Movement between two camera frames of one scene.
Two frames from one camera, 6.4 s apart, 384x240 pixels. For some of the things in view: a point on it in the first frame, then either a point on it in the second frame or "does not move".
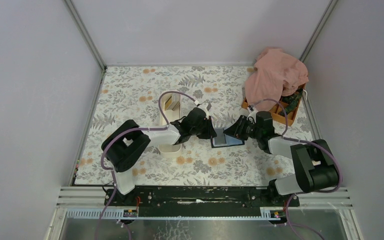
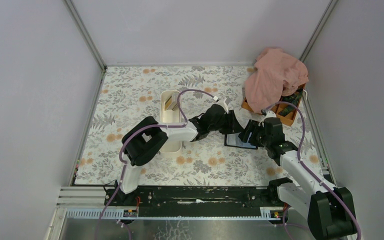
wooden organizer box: x=286 y=109 does not move
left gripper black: x=208 y=127 -> x=229 y=122
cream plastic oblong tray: x=171 y=151 does not move
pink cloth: x=276 y=74 does not move
